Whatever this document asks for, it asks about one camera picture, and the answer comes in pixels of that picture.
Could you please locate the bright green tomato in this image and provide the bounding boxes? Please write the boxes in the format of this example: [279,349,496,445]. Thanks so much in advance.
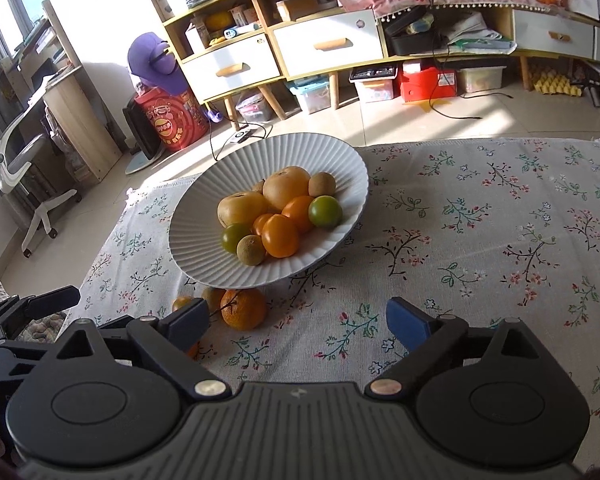
[308,195,343,229]

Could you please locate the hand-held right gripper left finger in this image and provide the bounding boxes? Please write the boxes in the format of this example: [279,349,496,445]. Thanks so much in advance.
[45,298,231,402]

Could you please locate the dark green tomato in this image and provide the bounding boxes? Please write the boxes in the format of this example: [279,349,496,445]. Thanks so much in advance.
[222,223,252,254]

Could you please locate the white drawer with wooden handle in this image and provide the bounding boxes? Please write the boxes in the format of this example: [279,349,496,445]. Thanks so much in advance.
[271,10,385,78]
[181,35,282,102]

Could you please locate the small brown kiwi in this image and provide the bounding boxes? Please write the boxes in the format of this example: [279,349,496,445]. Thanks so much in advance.
[308,172,337,198]

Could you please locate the yellow egg carton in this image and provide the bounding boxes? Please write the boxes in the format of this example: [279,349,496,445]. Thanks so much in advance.
[530,71,583,97]

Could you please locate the small clear storage box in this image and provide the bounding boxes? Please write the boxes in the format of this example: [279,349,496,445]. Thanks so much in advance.
[236,92,273,123]

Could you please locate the white office chair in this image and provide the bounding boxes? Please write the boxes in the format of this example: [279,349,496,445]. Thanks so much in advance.
[0,122,78,259]

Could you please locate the red storage box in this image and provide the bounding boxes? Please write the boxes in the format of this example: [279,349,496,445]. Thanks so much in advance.
[399,62,457,103]

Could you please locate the yellow pear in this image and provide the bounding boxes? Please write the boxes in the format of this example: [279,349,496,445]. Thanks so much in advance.
[217,191,270,228]
[262,166,312,211]

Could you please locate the black box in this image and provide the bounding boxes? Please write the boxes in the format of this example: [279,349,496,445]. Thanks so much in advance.
[384,6,438,57]

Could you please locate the black flat panel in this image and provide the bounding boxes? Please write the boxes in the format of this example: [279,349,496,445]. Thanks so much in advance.
[122,95,163,161]

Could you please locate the wooden desk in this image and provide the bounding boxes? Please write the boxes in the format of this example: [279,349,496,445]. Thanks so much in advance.
[10,0,123,183]

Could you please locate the wooden shelf cabinet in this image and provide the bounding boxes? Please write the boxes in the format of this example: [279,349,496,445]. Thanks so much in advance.
[144,0,388,126]

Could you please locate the large orange tomato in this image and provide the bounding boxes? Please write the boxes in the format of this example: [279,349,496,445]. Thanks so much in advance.
[261,214,300,259]

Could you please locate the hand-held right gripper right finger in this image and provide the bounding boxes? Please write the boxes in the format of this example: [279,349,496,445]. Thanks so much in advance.
[364,297,556,402]

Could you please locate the black floor cable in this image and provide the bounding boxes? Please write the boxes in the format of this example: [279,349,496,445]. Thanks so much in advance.
[420,89,513,121]

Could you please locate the stack of papers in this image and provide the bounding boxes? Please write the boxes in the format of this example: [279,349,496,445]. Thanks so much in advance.
[447,12,518,54]

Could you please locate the round orange tomato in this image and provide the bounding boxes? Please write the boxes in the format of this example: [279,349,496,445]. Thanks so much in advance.
[281,195,315,234]

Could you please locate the tangerine with stem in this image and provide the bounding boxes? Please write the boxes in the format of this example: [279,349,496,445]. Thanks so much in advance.
[220,287,267,331]

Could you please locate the clear storage box blue lid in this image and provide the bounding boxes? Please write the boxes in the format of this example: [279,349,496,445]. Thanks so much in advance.
[287,76,332,115]

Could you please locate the green and orange tomato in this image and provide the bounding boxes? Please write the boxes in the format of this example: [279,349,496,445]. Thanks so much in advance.
[201,286,227,313]

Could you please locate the low wooden cabinet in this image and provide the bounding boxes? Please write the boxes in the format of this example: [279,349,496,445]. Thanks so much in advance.
[380,2,600,92]

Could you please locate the large brown kiwi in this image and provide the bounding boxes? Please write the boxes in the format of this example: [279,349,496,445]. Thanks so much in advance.
[236,235,267,266]

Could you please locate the purple plush toy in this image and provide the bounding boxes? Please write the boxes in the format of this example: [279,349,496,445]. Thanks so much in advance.
[127,32,186,96]

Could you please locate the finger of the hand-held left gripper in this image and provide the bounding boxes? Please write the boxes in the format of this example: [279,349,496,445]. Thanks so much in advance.
[0,285,81,333]
[0,337,63,378]

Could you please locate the white ribbed plate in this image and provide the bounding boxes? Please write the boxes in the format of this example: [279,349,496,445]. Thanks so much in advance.
[168,133,370,290]

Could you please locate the clear storage box dark lid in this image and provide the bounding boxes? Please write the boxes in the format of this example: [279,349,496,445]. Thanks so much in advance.
[350,66,397,104]

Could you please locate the floral tablecloth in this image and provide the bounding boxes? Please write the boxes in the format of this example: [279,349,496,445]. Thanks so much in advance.
[77,137,600,471]

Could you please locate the stemless tangerine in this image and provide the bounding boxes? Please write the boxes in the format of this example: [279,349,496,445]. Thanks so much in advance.
[172,296,201,359]

